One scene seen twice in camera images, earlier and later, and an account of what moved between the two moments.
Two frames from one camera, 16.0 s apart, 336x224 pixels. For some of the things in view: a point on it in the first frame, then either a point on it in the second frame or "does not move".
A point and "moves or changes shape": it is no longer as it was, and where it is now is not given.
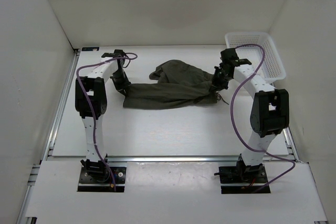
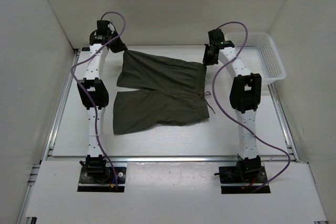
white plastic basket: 272,68 does not move
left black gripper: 121,87 → 120,46
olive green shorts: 178,84 moves or changes shape
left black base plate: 85,184 does not move
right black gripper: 217,85 → 207,61
